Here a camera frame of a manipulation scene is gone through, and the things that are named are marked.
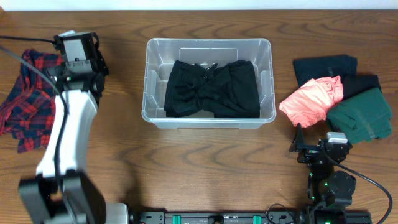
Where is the pink garment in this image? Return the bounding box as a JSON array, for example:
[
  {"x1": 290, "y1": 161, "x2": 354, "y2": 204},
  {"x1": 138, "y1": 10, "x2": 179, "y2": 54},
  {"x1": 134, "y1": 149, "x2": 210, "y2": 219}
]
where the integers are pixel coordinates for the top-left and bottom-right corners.
[{"x1": 279, "y1": 76, "x2": 343, "y2": 128}]

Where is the red navy plaid shirt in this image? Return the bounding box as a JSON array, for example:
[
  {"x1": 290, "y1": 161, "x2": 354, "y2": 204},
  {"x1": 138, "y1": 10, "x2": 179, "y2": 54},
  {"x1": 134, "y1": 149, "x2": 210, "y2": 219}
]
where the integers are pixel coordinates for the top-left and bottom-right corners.
[{"x1": 1, "y1": 63, "x2": 55, "y2": 153}]

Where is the black garment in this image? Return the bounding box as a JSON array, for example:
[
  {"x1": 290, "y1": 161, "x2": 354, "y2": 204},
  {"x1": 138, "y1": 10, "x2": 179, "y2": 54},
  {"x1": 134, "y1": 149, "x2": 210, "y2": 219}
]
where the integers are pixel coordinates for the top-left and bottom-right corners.
[{"x1": 164, "y1": 60, "x2": 261, "y2": 118}]

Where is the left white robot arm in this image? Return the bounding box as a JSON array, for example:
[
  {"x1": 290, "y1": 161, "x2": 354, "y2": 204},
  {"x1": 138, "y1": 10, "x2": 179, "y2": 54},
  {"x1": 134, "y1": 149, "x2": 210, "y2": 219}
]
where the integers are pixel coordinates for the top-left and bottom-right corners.
[{"x1": 19, "y1": 32, "x2": 109, "y2": 223}]

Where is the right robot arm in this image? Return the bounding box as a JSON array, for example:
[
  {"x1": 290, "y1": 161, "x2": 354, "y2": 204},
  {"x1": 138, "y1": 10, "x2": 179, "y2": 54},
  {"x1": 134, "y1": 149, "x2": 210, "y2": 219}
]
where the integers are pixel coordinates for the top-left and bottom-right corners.
[{"x1": 289, "y1": 124, "x2": 356, "y2": 224}]

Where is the dark green folded garment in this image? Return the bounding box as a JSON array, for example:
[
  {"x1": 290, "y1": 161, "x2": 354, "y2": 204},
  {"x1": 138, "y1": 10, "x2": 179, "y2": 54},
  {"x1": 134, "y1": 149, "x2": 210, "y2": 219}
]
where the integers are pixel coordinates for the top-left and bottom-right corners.
[{"x1": 326, "y1": 88, "x2": 392, "y2": 144}]

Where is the black folded cloth right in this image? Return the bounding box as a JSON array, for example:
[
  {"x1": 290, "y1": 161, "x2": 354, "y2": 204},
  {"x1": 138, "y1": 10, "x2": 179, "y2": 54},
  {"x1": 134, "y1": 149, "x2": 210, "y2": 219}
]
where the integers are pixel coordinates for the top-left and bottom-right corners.
[{"x1": 342, "y1": 75, "x2": 381, "y2": 100}]

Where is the dark navy folded garment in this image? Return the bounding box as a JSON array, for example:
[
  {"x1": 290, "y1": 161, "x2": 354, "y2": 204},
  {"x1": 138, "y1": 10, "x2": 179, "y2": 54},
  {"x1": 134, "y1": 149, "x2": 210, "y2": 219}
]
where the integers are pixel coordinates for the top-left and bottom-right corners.
[{"x1": 293, "y1": 55, "x2": 358, "y2": 87}]

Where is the clear plastic storage bin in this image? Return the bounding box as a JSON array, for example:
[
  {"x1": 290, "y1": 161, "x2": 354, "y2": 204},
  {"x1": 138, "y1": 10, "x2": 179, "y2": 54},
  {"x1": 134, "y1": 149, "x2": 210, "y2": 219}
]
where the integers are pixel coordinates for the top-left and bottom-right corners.
[{"x1": 142, "y1": 38, "x2": 277, "y2": 129}]

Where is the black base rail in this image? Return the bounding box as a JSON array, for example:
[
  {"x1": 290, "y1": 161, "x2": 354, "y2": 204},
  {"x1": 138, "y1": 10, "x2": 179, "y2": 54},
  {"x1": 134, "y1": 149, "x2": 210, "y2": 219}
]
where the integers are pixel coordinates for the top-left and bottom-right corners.
[{"x1": 130, "y1": 210, "x2": 373, "y2": 224}]

